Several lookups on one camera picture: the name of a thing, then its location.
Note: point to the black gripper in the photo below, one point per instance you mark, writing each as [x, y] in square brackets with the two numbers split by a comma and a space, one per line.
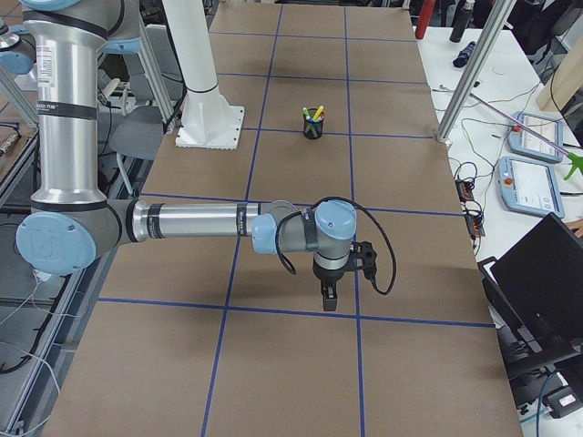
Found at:
[329, 276]

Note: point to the green highlighter pen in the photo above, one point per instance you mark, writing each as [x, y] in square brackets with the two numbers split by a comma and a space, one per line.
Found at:
[306, 131]

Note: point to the yellow highlighter pen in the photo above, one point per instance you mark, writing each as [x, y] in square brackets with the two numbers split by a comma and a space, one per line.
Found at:
[318, 114]

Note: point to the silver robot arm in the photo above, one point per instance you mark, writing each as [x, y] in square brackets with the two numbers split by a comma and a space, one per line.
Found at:
[72, 222]

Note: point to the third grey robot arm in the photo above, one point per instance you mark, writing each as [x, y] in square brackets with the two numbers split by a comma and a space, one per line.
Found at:
[18, 49]

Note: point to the black mesh pen cup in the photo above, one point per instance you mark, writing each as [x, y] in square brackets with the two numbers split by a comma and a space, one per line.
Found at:
[319, 124]

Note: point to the black laptop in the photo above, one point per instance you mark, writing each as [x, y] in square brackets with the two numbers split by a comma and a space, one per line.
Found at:
[540, 283]

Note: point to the near blue teach pendant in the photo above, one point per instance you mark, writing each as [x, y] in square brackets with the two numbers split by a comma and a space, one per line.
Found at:
[529, 187]

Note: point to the grey office chair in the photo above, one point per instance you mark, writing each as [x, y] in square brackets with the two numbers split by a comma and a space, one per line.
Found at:
[139, 135]

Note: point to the green tipped metal stand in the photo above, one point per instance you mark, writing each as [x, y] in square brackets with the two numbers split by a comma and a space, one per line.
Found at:
[576, 161]

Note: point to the red bottle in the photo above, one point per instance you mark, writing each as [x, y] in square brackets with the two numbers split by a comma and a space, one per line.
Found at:
[424, 18]

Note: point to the black bottle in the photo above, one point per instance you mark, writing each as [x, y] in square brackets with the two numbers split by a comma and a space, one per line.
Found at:
[463, 14]

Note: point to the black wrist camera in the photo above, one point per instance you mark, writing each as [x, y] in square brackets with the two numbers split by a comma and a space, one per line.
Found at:
[363, 258]

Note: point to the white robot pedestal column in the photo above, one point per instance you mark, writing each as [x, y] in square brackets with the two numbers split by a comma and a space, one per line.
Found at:
[208, 120]

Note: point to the aluminium frame post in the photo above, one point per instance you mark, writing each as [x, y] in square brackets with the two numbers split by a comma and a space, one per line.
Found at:
[493, 26]

